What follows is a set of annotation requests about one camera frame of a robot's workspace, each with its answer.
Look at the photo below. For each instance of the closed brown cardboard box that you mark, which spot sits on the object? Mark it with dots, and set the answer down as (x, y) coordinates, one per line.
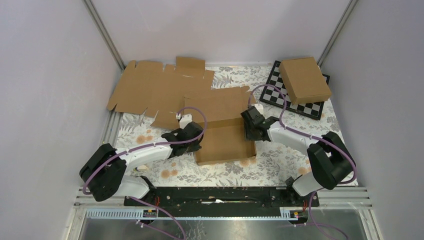
(303, 81)

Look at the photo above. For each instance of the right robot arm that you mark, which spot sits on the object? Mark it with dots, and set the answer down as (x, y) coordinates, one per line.
(329, 159)

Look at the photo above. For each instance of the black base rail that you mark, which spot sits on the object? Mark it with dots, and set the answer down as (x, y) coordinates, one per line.
(231, 202)

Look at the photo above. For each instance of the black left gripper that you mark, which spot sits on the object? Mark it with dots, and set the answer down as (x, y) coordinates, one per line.
(196, 147)

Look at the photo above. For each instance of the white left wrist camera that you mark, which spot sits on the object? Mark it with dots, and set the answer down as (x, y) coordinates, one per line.
(183, 120)

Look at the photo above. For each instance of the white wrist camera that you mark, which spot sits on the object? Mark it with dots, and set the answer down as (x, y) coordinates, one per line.
(183, 120)
(259, 107)

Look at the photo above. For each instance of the black white chessboard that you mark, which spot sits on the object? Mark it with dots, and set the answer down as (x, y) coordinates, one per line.
(277, 93)

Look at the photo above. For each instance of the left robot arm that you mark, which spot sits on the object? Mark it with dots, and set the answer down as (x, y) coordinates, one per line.
(107, 173)

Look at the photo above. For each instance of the flat cardboard sheet stack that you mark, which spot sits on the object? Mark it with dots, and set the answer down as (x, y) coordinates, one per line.
(157, 90)

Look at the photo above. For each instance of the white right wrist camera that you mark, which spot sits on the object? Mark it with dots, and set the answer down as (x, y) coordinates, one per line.
(259, 107)

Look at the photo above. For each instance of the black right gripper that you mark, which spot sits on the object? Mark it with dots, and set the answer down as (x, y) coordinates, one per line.
(247, 135)

